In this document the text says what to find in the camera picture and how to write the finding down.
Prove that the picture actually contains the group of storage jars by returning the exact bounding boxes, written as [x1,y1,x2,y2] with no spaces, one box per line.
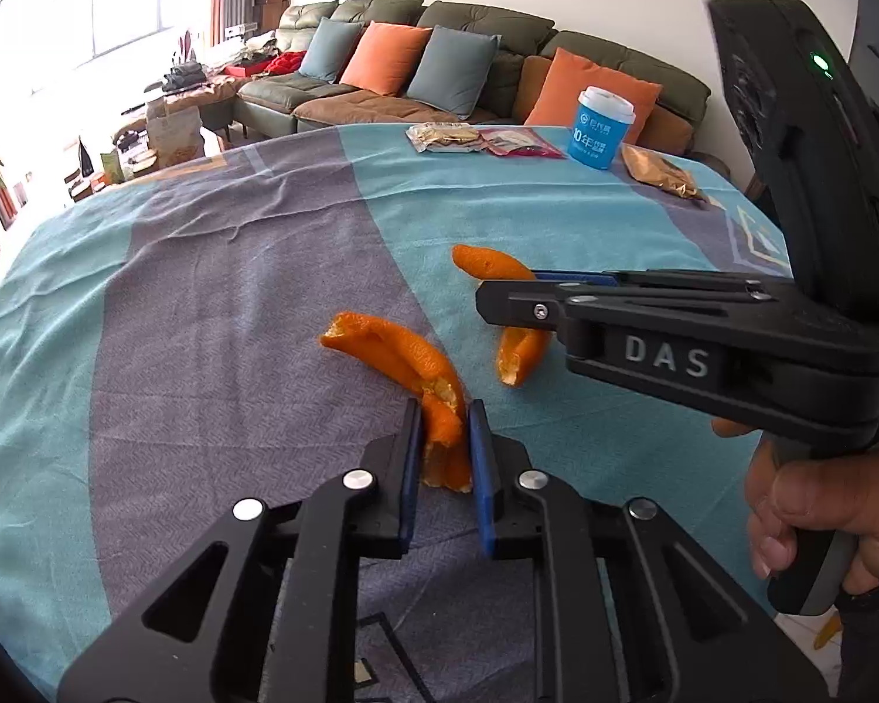
[68,134,156,196]

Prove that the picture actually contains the brown paper bag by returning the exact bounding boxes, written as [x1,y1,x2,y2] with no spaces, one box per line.
[146,106,205,163]

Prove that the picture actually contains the orange peel piece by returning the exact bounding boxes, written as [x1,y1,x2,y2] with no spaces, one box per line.
[452,244,553,388]
[318,311,478,494]

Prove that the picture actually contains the glass coffee table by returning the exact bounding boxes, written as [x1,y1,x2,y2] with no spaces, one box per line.
[64,106,207,200]

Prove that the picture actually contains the person's right hand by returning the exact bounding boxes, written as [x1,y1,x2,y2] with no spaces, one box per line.
[710,417,879,597]

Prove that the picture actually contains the green brown sofa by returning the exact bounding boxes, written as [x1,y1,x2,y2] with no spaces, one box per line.
[233,0,713,162]

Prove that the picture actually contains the blue cup with white lid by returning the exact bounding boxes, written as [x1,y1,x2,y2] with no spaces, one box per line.
[566,86,635,169]

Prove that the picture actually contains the gold foil packet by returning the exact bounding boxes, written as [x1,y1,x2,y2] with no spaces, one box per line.
[621,144,708,204]

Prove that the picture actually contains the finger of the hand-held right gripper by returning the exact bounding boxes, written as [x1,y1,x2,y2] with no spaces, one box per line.
[532,269,779,285]
[476,279,797,327]

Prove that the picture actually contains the red white snack packet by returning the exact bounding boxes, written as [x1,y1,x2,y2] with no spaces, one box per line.
[476,127,565,161]

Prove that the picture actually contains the black bag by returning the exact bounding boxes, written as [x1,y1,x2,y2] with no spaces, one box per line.
[162,62,207,90]

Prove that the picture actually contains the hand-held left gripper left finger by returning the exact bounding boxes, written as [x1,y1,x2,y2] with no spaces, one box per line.
[57,399,424,703]

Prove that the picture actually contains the blue throw cushion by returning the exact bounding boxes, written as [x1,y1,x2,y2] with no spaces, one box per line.
[406,24,501,121]
[298,16,366,84]

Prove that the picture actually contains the large balcony window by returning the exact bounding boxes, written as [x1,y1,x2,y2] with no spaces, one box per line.
[0,0,178,93]

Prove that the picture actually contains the stacked cardboard boxes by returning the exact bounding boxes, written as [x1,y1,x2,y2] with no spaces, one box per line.
[253,0,291,35]

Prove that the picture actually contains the clear packet of gold sweets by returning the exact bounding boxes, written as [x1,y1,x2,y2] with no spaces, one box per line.
[406,122,485,155]

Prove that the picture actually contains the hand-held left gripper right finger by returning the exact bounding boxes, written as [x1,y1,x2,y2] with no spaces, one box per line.
[467,401,829,703]

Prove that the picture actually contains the orange throw cushion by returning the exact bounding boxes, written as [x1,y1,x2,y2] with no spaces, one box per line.
[339,21,434,97]
[525,48,663,148]

